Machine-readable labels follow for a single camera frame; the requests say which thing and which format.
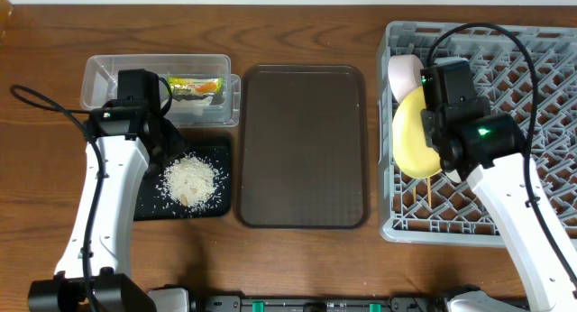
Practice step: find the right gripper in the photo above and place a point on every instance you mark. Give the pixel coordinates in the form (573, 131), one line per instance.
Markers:
(430, 123)

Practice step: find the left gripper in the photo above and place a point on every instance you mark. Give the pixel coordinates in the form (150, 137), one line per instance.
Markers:
(164, 141)

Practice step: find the light blue bowl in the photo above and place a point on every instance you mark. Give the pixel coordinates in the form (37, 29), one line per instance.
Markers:
(449, 60)

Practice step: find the yellow plate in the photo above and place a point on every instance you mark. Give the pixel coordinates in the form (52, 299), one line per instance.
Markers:
(410, 151)

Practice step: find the white tissue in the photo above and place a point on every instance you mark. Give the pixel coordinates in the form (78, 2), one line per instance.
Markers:
(191, 106)

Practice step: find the green snack wrapper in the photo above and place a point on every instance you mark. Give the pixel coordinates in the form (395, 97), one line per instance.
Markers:
(195, 86)

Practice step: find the rice leftovers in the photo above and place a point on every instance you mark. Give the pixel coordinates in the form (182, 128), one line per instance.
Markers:
(192, 182)

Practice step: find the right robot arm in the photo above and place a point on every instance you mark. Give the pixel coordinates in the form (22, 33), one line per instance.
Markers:
(486, 150)

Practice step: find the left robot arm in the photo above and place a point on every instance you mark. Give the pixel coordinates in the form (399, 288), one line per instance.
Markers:
(94, 270)

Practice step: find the grey dishwasher rack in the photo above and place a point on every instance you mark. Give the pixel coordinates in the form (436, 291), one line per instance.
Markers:
(500, 74)

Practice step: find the black waste tray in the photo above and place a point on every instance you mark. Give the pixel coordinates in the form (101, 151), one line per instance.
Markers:
(150, 206)

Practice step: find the clear plastic bin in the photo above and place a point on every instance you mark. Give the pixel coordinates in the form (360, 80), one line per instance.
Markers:
(101, 82)

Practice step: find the brown serving tray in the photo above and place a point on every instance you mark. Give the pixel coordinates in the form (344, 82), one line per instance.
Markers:
(304, 151)

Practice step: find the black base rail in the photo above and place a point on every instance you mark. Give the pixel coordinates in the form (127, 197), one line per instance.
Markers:
(468, 298)

